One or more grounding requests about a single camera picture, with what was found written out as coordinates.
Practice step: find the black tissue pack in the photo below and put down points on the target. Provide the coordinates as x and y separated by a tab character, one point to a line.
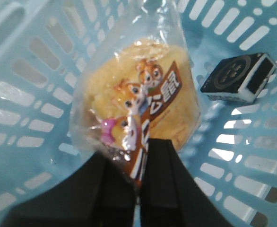
239	79

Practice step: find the bagged bread with squirrel label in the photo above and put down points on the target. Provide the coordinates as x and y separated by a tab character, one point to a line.
137	87

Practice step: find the light blue plastic basket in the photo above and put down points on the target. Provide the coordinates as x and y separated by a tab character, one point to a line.
44	46

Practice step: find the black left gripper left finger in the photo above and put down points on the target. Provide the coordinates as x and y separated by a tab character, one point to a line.
96	195

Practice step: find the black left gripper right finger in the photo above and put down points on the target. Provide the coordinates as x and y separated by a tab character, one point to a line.
169	195

